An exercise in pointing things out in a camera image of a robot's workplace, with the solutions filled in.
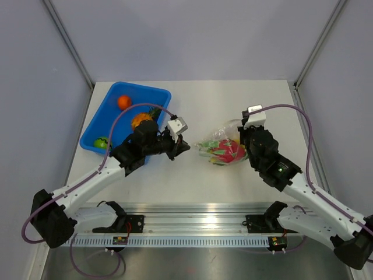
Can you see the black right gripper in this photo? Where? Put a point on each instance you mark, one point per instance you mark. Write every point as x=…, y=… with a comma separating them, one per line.
x=244, y=131

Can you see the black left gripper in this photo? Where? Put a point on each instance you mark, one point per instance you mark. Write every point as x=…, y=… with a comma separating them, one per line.
x=176, y=148

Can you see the pink toy dragon fruit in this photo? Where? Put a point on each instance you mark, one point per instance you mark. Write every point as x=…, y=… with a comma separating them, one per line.
x=203, y=147

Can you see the clear dotted zip top bag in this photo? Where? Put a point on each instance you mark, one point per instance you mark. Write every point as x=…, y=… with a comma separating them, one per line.
x=227, y=130

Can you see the yellow toy banana bunch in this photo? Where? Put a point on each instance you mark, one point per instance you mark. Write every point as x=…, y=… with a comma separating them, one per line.
x=225, y=151

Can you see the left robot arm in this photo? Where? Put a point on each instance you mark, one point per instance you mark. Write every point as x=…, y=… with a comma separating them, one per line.
x=57, y=216

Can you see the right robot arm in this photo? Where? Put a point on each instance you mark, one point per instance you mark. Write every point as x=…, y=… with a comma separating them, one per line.
x=345, y=231

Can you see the orange toy pineapple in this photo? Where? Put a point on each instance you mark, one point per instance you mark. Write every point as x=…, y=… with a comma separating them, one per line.
x=153, y=114

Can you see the toy orange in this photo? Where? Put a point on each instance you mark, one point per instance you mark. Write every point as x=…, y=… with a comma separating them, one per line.
x=123, y=102

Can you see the green toy watermelon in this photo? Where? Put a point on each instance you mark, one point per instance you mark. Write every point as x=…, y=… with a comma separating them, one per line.
x=102, y=143

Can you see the blue plastic bin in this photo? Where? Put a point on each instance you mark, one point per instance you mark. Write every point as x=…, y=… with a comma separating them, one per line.
x=107, y=116

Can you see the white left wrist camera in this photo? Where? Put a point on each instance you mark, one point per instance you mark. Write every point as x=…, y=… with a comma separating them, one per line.
x=176, y=126

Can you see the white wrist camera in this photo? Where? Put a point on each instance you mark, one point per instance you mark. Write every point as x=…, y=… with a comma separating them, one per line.
x=253, y=116
x=176, y=126

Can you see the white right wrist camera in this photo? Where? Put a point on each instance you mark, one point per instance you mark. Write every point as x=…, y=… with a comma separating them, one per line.
x=253, y=116

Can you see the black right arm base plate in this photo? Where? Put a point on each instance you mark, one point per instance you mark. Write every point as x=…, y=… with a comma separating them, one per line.
x=260, y=223

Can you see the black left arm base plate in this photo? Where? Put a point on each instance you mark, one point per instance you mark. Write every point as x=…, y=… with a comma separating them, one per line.
x=131, y=223

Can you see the aluminium mounting rail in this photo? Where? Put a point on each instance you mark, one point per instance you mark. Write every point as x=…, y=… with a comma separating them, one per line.
x=196, y=222

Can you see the white slotted cable duct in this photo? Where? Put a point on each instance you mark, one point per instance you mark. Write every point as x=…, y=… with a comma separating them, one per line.
x=137, y=241

